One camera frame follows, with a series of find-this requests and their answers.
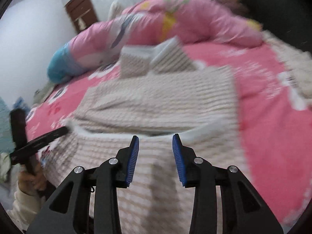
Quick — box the beige houndstooth coat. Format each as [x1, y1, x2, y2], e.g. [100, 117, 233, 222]
[44, 46, 247, 233]

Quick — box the person's left hand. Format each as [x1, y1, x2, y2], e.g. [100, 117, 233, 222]
[17, 162, 47, 196]

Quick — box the teal patterned cloth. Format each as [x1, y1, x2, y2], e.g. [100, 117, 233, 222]
[0, 98, 15, 154]

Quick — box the blue water bottle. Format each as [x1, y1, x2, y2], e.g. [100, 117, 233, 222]
[13, 97, 31, 115]

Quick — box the pink floral bed blanket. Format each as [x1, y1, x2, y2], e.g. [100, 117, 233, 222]
[27, 42, 311, 228]

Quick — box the cream knit sweater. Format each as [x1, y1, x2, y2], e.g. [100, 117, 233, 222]
[263, 31, 311, 106]

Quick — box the brown wooden door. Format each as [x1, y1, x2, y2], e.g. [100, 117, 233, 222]
[65, 0, 99, 33]

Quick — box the pink rolled quilt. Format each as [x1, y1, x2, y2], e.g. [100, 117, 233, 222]
[47, 0, 262, 84]

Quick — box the black headboard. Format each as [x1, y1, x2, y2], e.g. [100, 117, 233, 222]
[241, 0, 311, 52]

